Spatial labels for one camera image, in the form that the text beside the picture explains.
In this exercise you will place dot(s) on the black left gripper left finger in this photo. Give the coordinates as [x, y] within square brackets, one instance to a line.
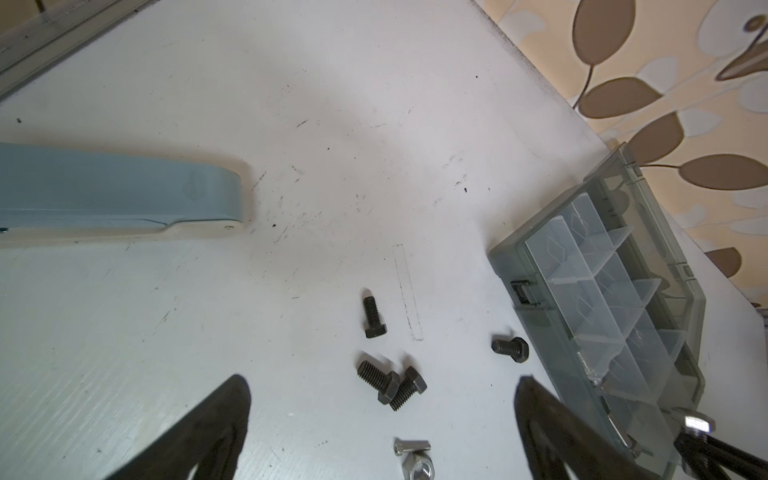
[204, 444]

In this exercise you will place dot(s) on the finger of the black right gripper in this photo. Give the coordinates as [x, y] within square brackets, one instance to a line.
[704, 457]

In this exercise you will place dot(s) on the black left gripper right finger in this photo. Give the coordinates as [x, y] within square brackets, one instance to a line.
[557, 443]

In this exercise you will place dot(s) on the black hex bolt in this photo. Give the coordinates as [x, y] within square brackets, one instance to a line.
[412, 383]
[375, 327]
[386, 384]
[516, 348]

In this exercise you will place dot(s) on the pile of silver nuts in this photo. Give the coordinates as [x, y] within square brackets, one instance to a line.
[418, 466]

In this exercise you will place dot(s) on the grey plastic organizer box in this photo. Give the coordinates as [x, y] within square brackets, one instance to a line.
[612, 308]

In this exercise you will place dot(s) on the silver small bolt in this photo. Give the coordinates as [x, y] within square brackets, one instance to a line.
[402, 447]

